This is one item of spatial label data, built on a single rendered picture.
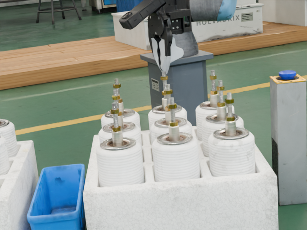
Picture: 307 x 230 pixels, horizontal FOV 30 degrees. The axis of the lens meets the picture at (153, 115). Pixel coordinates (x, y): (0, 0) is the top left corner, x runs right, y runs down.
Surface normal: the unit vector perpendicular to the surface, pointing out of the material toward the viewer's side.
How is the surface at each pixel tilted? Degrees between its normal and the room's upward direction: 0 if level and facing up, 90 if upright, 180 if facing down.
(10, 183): 0
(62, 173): 88
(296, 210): 0
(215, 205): 90
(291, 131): 90
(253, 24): 90
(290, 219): 0
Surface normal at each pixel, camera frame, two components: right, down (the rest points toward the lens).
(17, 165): -0.08, -0.96
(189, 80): 0.40, 0.22
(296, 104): 0.04, 0.27
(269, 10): -0.91, 0.18
